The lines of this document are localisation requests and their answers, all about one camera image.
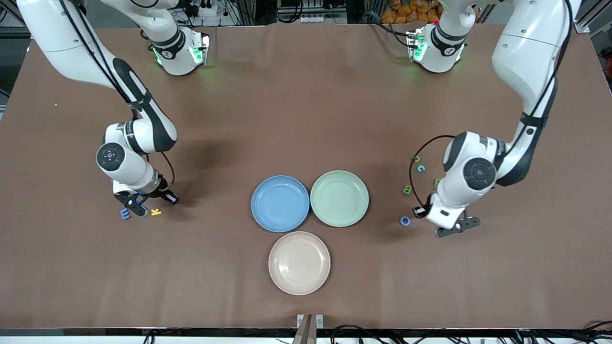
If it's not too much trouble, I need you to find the black cable below table edge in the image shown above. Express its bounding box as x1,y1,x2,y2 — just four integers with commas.
330,325,383,344

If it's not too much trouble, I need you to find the green round plate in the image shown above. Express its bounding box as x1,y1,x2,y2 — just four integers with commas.
310,170,370,228

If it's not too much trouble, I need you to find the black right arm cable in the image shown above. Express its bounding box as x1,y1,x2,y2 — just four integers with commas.
57,0,176,192

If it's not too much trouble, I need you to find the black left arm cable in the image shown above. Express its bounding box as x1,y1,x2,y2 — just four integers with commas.
409,0,574,213

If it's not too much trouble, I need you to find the beige round plate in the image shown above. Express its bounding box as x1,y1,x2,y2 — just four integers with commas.
268,231,331,296

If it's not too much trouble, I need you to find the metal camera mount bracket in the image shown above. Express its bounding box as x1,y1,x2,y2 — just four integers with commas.
293,314,324,344

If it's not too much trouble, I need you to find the blue round plate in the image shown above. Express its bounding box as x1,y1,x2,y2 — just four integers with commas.
251,175,310,233

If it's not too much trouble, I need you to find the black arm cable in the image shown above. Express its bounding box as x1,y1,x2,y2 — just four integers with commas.
57,0,176,192
409,0,574,213

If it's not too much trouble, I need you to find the orange packaged goods pile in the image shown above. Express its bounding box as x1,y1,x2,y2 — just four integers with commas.
381,0,443,24

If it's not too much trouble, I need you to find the brown table cover sheet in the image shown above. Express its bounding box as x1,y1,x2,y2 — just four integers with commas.
0,23,612,330

